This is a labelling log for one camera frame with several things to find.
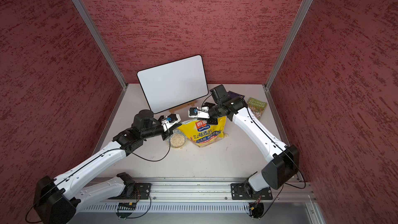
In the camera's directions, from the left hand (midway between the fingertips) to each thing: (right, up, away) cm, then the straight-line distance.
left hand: (178, 124), depth 75 cm
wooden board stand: (+5, +10, +29) cm, 31 cm away
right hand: (+11, +4, +1) cm, 12 cm away
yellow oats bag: (+11, -5, +4) cm, 13 cm away
